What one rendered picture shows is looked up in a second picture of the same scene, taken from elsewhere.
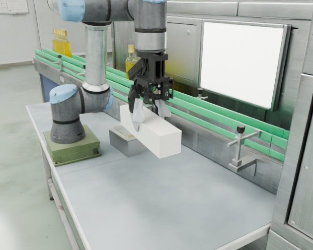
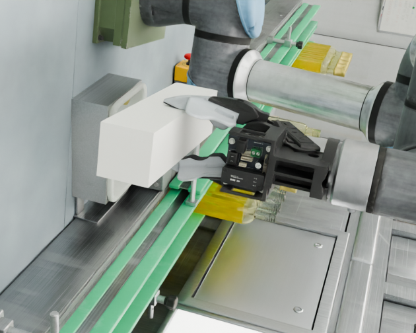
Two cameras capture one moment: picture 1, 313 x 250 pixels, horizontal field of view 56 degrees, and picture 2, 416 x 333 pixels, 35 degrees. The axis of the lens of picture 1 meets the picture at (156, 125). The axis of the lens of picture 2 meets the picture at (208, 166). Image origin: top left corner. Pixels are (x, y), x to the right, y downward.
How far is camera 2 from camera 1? 0.15 m
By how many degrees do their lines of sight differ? 13
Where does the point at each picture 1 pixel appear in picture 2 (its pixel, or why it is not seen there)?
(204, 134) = (75, 282)
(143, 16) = (410, 167)
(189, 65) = (228, 295)
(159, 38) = (357, 189)
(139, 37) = (367, 149)
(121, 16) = (409, 134)
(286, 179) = not seen: outside the picture
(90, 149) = (115, 23)
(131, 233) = not seen: outside the picture
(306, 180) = not seen: outside the picture
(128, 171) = (45, 86)
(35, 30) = (343, 32)
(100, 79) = (258, 87)
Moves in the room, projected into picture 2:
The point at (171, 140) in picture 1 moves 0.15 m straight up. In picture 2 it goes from (135, 158) to (273, 189)
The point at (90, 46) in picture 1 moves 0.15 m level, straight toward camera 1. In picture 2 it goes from (332, 85) to (327, 75)
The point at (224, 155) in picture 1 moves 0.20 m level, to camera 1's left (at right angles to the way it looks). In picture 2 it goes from (16, 314) to (49, 201)
